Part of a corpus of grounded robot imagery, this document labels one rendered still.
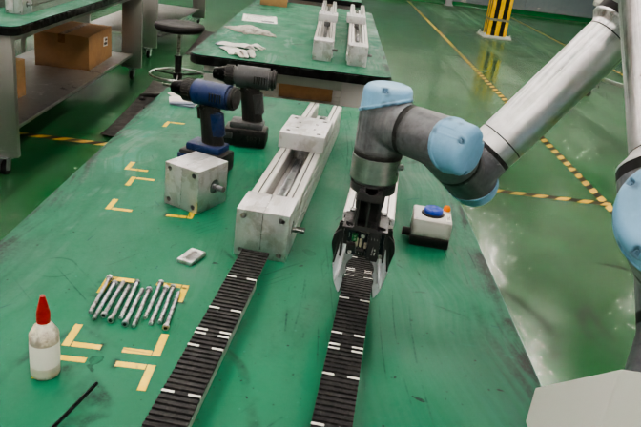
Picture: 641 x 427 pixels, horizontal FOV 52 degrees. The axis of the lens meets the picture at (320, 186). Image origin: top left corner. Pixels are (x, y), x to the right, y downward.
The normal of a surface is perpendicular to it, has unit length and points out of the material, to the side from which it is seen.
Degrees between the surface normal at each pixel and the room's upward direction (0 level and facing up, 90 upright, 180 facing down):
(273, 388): 0
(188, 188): 90
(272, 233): 90
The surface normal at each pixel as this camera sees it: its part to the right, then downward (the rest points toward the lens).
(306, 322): 0.11, -0.92
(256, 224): -0.14, 0.35
